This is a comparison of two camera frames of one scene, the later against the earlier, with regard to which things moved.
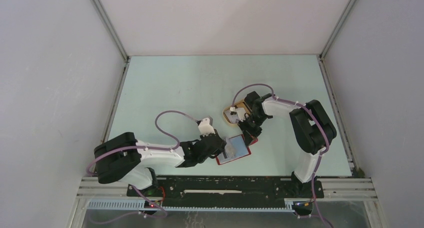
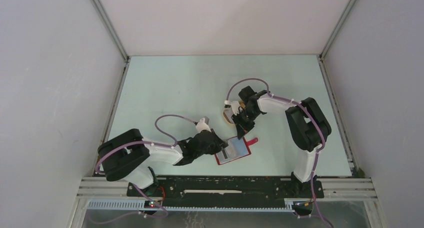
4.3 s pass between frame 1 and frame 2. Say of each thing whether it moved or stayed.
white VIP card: moved
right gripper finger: moved
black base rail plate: stayed
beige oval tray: stayed
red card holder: stayed
